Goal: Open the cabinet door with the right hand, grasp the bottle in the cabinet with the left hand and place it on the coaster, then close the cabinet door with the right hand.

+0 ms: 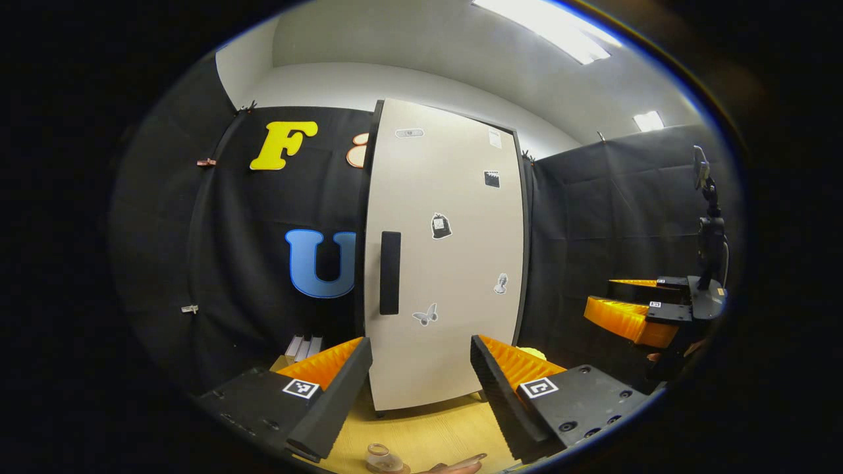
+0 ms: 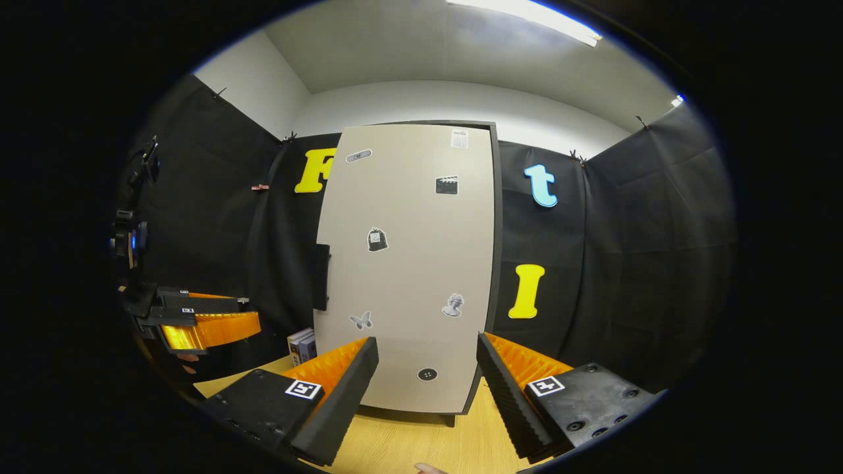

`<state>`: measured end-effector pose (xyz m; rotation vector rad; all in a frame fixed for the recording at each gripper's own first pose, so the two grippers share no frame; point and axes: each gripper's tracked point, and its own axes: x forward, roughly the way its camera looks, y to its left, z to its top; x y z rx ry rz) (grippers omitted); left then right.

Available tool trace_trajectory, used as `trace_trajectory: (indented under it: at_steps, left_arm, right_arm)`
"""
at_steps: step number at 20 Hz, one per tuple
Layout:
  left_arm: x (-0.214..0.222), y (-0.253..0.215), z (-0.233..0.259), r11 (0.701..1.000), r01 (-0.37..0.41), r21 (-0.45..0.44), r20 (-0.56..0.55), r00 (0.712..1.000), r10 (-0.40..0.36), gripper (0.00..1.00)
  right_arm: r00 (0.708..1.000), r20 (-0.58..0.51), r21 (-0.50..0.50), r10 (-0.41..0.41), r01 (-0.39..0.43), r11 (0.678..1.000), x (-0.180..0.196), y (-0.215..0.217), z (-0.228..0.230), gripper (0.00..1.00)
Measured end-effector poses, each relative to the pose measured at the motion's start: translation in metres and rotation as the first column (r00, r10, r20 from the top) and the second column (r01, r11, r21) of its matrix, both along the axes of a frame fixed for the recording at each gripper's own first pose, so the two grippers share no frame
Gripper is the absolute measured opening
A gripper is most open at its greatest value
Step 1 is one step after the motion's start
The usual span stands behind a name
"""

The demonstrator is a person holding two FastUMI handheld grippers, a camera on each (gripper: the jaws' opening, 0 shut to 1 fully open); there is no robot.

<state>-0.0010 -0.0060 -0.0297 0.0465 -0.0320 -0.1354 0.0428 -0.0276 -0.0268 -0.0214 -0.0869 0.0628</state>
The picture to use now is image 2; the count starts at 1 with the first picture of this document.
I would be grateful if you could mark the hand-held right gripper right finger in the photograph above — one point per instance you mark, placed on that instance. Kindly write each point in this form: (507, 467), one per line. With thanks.
(507, 401)

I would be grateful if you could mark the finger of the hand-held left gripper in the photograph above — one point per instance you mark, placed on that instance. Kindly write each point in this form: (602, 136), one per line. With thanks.
(204, 305)
(217, 328)

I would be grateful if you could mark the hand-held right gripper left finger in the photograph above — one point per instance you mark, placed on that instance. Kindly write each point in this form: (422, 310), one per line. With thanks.
(346, 408)

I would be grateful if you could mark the dark grey cabinet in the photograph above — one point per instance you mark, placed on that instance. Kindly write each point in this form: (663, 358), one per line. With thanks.
(497, 263)

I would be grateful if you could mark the cream spine book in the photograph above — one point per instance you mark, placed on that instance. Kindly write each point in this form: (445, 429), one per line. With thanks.
(295, 345)

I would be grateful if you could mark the black clip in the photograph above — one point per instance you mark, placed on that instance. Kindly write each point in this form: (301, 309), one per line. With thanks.
(576, 157)
(290, 137)

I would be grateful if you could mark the black backdrop cloth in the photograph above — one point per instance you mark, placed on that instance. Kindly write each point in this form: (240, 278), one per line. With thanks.
(625, 250)

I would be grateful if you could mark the small ceiling light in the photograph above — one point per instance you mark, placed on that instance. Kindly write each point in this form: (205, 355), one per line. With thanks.
(678, 101)

